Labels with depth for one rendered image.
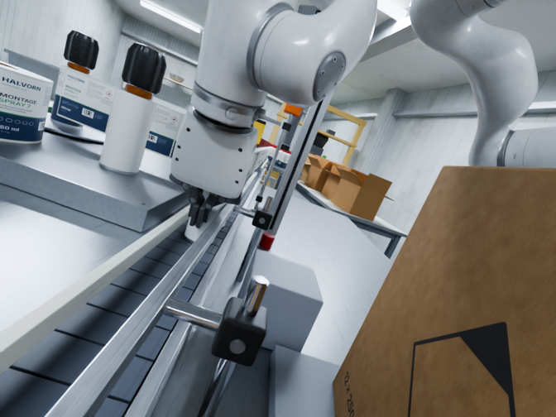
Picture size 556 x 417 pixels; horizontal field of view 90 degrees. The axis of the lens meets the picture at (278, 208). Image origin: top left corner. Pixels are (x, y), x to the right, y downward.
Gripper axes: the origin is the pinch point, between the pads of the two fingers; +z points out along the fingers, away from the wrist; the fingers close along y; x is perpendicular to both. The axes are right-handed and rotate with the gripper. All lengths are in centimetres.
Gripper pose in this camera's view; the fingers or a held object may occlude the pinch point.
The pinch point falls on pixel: (199, 212)
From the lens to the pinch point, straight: 44.6
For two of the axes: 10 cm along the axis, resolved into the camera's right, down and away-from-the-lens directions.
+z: -3.4, 7.8, 5.2
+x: -1.2, 5.1, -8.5
